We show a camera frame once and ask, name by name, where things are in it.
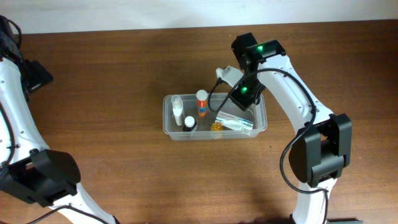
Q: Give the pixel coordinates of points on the clear plastic container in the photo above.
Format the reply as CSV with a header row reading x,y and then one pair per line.
x,y
255,114

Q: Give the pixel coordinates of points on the orange tube white cap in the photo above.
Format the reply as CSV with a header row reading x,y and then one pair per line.
x,y
202,97

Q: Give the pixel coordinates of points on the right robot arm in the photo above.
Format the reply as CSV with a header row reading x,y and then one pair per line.
x,y
312,162

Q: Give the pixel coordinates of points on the white Panadol box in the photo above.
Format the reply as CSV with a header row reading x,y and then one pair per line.
x,y
235,123

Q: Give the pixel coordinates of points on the white squeeze bottle clear cap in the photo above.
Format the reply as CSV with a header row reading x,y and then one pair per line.
x,y
178,110

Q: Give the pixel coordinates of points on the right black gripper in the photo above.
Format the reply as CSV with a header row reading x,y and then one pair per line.
x,y
244,100

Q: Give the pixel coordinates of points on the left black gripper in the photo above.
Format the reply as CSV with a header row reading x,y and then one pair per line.
x,y
38,78

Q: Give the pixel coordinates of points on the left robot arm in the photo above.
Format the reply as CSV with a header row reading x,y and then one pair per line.
x,y
30,170

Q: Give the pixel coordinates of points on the dark bottle white cap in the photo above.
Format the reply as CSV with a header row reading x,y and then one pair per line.
x,y
189,124

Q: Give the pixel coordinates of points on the small gold lid jar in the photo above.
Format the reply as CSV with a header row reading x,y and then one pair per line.
x,y
216,130

